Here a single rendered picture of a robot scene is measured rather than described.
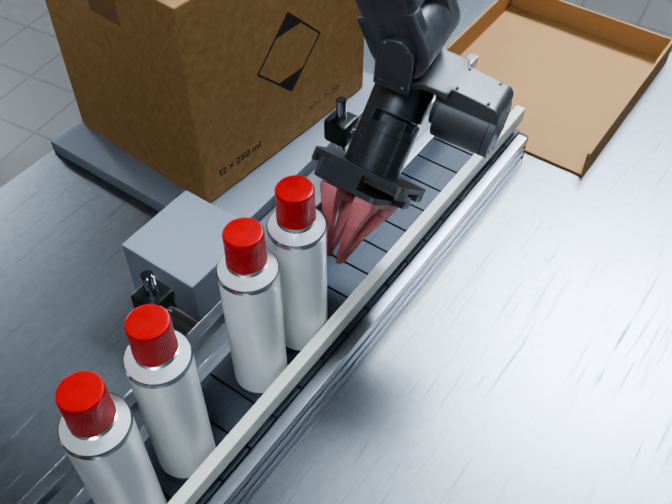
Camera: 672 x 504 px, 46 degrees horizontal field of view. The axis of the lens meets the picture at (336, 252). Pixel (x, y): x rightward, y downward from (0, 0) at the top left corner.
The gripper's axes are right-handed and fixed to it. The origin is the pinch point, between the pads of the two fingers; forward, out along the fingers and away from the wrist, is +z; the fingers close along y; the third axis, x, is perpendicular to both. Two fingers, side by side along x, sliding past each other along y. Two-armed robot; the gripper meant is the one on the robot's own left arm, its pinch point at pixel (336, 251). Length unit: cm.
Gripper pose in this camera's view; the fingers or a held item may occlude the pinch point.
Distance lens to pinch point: 79.6
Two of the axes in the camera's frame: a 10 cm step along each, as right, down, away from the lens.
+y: 8.2, 4.4, -3.7
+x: 4.4, -0.5, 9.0
